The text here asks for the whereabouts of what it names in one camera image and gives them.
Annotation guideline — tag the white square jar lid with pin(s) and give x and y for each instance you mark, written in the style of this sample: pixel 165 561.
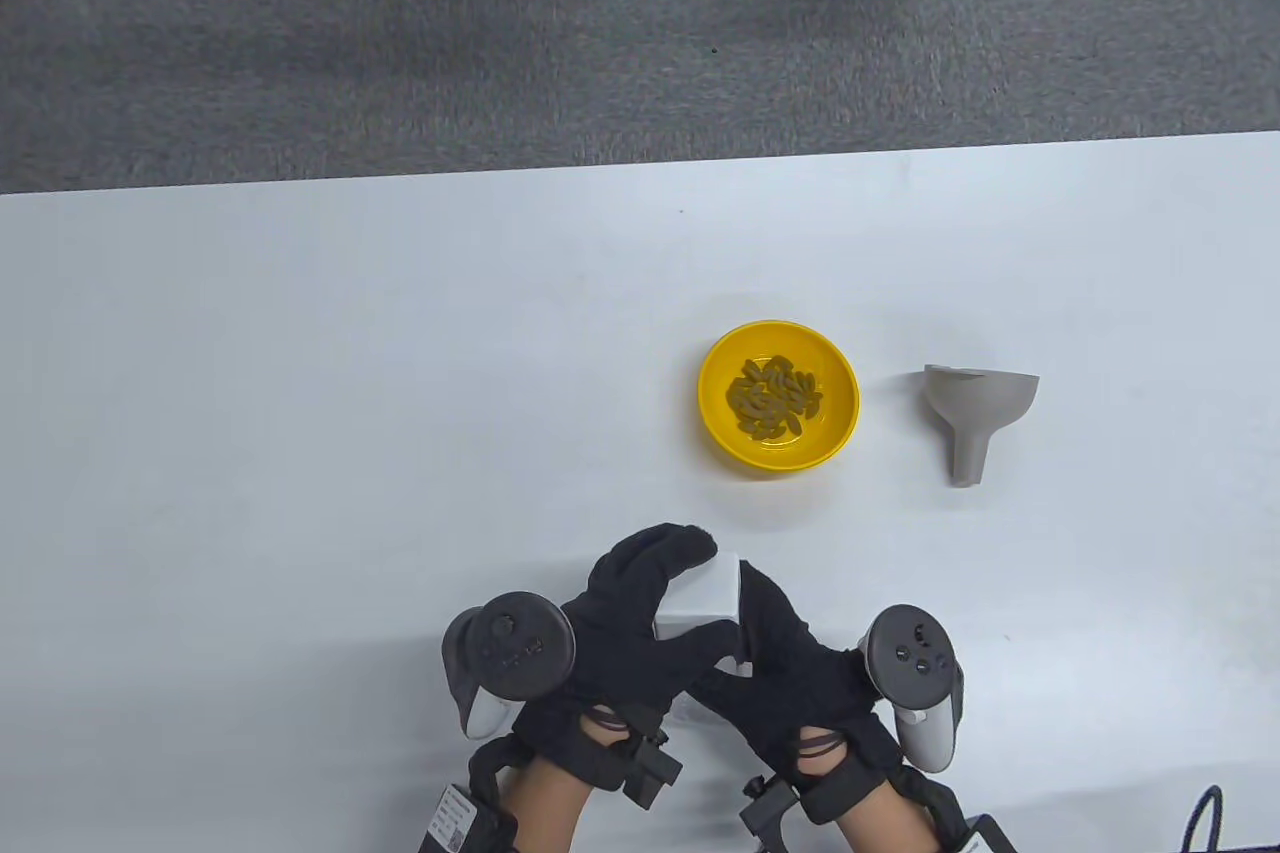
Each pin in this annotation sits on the white square jar lid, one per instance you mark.
pixel 705 598

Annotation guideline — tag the pile of green raisins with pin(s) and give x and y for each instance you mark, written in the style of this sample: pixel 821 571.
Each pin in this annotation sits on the pile of green raisins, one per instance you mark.
pixel 775 398

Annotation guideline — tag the grey funnel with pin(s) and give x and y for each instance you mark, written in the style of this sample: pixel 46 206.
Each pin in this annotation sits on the grey funnel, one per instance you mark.
pixel 980 403

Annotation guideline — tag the yellow bowl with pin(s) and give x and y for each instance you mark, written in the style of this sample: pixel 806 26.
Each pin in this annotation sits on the yellow bowl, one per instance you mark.
pixel 725 403

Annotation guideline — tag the black glove sensor clip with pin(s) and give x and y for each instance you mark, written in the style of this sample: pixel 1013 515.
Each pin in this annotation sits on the black glove sensor clip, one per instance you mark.
pixel 652 773
pixel 770 813

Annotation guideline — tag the person's right forearm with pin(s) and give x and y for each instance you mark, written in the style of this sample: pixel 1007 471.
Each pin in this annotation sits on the person's right forearm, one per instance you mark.
pixel 885 828

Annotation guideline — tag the black wrist box with label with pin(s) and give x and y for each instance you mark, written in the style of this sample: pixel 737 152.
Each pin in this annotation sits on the black wrist box with label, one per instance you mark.
pixel 975 838
pixel 455 818

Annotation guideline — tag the person's right hand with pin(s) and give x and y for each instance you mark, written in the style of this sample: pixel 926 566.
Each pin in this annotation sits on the person's right hand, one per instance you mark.
pixel 800 693

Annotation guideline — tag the grey tracking controller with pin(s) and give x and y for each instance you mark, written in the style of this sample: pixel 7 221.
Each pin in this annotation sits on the grey tracking controller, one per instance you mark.
pixel 912 658
pixel 520 643

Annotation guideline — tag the person's left hand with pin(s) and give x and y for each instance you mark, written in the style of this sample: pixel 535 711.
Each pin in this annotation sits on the person's left hand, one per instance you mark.
pixel 620 653

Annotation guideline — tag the person's left forearm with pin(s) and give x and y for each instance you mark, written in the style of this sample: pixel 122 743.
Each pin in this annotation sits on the person's left forearm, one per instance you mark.
pixel 545 808

